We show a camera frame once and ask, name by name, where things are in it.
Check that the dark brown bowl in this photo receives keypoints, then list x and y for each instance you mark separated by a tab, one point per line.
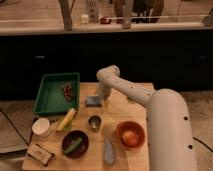
81	149

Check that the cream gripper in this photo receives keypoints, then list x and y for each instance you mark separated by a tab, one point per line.
104	101

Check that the green cucumber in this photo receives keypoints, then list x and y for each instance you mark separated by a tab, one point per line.
73	146

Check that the red object on floor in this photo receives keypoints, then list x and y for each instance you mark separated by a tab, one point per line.
104	20

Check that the wooden table leg left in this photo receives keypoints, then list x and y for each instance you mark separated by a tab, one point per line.
66	14

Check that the blue sponge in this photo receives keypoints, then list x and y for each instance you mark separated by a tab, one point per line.
93	101

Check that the green plastic tray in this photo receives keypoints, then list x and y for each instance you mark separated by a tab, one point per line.
50	99

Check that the orange bowl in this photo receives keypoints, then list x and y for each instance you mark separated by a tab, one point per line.
133	126

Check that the yellow corn cob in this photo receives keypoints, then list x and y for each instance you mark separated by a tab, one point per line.
66	120

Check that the bunch of red grapes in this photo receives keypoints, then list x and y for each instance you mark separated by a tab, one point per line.
67	92

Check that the wooden table leg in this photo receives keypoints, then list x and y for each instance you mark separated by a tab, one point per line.
66	14
127	13

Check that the white ceramic cup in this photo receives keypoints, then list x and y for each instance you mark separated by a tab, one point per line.
41	127

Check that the small white bottle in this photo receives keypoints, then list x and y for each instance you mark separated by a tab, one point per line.
85	18

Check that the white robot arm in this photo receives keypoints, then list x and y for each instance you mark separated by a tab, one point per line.
168	127

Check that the orange fruit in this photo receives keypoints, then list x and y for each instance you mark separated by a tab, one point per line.
129	138

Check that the small metal cup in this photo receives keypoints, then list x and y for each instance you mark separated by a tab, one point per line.
94	123

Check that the wooden table leg right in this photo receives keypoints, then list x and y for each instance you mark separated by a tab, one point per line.
127	13

